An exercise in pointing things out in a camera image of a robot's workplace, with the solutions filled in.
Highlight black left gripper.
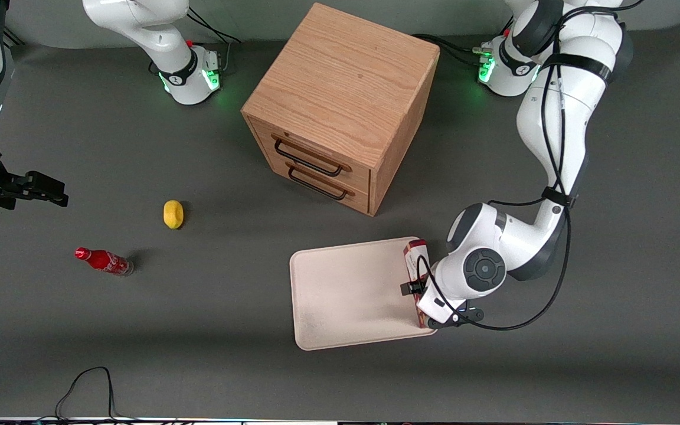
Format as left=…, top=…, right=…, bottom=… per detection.
left=400, top=280, right=486, bottom=330

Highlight red cookie box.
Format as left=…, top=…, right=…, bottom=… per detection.
left=403, top=238, right=435, bottom=329

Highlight pale pink plastic tray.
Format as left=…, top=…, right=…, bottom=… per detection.
left=289, top=236, right=440, bottom=352

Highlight red cola bottle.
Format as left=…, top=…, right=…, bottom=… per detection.
left=74, top=247, right=135, bottom=277

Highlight yellow lemon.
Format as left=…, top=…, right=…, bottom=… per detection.
left=163, top=200, right=185, bottom=230

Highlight dark grey table mat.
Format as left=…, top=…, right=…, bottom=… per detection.
left=0, top=22, right=680, bottom=421

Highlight wooden drawer cabinet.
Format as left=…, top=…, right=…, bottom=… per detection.
left=241, top=2, right=441, bottom=217

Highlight wooden drawer with shorter handle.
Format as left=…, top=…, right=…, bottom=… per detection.
left=259, top=155, right=371, bottom=215

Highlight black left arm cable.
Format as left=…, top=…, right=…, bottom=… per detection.
left=417, top=0, right=645, bottom=331

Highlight shorter black drawer handle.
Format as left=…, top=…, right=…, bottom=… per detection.
left=286, top=161, right=356, bottom=201

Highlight longer black drawer handle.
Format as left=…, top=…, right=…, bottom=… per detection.
left=273, top=135, right=353, bottom=178

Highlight wooden drawer with longer handle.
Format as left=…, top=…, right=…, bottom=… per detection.
left=248, top=116, right=372, bottom=191

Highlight thin black looped cable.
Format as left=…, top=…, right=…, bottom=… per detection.
left=55, top=366, right=140, bottom=423

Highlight black right arm base cables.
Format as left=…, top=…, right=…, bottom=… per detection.
left=187, top=7, right=242, bottom=74

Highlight black arm base cables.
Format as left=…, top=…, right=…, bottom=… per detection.
left=187, top=7, right=242, bottom=74
left=414, top=34, right=488, bottom=68

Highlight black left arm base cables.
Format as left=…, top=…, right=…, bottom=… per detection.
left=414, top=34, right=488, bottom=68

